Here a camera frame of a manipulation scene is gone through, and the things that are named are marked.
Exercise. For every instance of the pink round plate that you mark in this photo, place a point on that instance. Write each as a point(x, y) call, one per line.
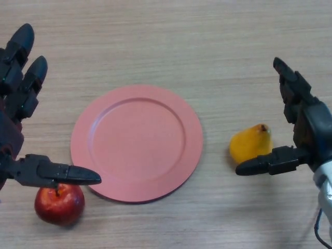
point(137, 143)

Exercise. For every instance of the yellow pear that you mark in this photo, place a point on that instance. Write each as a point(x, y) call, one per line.
point(249, 145)

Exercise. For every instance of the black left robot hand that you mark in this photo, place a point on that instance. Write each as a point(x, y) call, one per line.
point(14, 103)

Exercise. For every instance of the red apple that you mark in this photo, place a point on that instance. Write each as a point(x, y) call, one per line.
point(59, 205)

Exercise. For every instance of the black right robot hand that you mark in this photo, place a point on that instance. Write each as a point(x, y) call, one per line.
point(303, 122)

